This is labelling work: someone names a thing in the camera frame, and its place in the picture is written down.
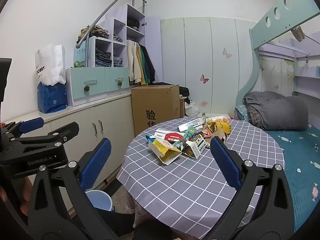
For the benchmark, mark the white plastic bag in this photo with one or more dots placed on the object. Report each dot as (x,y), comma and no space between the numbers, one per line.
(192,108)

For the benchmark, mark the blue woven bag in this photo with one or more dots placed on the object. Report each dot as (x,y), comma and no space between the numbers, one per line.
(51,97)

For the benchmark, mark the orange white snack bag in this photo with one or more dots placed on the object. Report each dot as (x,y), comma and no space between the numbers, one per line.
(217,118)

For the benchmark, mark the white paper bag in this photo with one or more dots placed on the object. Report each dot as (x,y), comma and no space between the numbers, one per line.
(50,62)

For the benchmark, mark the green hanging garment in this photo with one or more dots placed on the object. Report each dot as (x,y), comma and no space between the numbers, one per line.
(145,62)

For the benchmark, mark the teal printed bedsheet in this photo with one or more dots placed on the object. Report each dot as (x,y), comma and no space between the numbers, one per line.
(300,160)

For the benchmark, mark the teal bunk bed frame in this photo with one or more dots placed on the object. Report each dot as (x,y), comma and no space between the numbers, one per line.
(282,10)

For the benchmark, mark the large cardboard box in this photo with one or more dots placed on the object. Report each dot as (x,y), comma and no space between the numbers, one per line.
(155,105)

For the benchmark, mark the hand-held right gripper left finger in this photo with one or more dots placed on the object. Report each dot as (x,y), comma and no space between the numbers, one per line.
(96,165)

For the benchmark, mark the pale pink butterfly sticker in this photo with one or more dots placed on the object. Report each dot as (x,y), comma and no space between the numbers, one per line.
(203,103)

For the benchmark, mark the grey checked tablecloth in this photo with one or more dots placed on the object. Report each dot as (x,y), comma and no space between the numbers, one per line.
(187,185)

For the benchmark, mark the grey blanket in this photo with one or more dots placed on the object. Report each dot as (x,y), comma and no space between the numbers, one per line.
(275,110)

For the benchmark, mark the blue plaid pillow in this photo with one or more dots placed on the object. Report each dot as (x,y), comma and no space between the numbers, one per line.
(242,113)

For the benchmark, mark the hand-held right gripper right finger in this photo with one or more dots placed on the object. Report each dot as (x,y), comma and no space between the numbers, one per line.
(225,165)

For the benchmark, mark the long white tube box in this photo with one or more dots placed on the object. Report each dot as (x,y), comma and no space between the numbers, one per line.
(191,125)

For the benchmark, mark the small cardboard box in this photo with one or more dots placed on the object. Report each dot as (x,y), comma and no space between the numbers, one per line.
(182,107)

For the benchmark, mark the lilac stepped shelf unit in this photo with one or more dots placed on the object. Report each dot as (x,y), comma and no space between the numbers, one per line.
(136,35)

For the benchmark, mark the black clothing pile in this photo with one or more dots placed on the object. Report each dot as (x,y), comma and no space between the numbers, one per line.
(184,91)

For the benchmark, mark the cream low cabinet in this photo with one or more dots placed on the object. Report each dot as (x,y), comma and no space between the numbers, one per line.
(75,120)

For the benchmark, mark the person's left hand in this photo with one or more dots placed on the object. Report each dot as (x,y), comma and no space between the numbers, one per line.
(24,195)

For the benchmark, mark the dark folded clothes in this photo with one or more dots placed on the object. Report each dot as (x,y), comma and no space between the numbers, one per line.
(103,56)

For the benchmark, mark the black hanging jacket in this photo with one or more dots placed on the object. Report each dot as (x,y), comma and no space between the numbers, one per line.
(151,65)

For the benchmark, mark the cream hanging jacket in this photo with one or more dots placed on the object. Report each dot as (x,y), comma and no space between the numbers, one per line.
(132,60)

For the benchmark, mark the folded blue jeans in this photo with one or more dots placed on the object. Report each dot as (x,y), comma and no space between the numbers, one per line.
(118,61)

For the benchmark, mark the white carton green print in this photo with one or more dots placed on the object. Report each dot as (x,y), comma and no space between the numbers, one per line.
(197,147)

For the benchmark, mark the grey metal handrail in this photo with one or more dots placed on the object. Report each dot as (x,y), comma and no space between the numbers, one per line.
(107,7)

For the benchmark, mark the person's black trouser leg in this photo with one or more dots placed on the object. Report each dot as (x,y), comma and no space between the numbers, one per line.
(125,223)

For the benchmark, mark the white panel wardrobe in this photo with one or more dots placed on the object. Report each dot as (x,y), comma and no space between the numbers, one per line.
(195,55)

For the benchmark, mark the small green toy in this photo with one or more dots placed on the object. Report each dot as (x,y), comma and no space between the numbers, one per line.
(77,64)

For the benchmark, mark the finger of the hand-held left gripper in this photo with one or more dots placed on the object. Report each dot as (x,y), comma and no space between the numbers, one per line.
(65,132)
(31,125)

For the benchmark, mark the yellow white cardboard box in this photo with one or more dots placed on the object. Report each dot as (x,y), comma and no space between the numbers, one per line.
(162,152)

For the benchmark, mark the olive folded clothes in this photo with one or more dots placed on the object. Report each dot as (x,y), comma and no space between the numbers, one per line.
(95,32)

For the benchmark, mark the small teal packet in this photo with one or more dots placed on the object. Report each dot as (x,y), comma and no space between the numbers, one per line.
(190,132)

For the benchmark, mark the pale blue waste bin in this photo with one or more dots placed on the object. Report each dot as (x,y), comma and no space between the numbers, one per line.
(100,200)

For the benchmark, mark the mustard hanging garment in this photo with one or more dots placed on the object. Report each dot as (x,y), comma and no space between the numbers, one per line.
(142,75)

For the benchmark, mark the small red object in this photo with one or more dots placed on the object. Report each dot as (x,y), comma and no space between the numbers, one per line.
(3,124)

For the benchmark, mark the red white box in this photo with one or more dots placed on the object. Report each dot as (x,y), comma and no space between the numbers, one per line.
(175,137)

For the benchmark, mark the yellow packet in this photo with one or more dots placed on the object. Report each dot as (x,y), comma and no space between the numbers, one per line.
(221,128)

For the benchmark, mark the dark floor mat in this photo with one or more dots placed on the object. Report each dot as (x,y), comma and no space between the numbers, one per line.
(111,186)

